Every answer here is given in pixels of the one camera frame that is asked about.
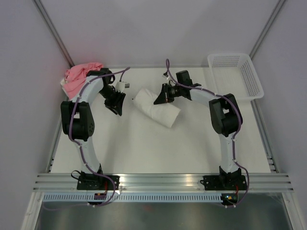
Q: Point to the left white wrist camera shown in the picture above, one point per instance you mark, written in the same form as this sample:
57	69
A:
121	86

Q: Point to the cream white t-shirt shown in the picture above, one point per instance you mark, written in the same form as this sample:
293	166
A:
63	83

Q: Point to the white plastic basket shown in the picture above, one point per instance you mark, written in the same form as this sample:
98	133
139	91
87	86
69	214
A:
235	73

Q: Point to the white slotted cable duct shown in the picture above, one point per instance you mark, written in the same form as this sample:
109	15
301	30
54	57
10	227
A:
135	197

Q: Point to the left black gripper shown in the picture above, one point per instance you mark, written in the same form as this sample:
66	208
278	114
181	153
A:
116	106

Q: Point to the white and green t-shirt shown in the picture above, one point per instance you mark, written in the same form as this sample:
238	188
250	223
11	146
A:
164	114

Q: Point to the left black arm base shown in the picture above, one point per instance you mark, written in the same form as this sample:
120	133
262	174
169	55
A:
92	182

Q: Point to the pink t-shirt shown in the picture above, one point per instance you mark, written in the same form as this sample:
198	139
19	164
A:
75	77

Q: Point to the aluminium mounting rail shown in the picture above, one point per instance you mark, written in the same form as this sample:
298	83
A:
193	182

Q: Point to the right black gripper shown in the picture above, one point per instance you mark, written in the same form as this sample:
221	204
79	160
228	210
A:
164	97

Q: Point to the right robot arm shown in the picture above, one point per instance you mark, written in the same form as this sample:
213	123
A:
226	118

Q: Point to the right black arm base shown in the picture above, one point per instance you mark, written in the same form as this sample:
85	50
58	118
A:
216	183

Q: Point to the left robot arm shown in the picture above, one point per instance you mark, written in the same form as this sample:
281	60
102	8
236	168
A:
77	118

